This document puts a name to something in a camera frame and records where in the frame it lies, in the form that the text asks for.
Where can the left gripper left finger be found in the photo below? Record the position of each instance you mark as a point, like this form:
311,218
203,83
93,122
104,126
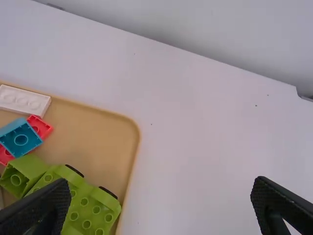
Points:
36,208

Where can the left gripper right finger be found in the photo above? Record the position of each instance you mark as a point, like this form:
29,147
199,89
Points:
269,195

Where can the green toy brick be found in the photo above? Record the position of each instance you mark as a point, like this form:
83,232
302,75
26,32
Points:
17,178

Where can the green toy car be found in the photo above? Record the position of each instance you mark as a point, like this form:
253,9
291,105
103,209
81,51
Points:
90,213

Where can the blue toy brick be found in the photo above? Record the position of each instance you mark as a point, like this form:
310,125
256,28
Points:
22,139

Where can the red toy brick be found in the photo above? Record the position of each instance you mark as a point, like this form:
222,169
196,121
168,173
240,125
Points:
41,127

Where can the tan tray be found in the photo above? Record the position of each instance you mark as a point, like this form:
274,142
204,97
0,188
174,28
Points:
93,137

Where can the white toy brick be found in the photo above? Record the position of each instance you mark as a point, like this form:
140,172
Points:
24,100

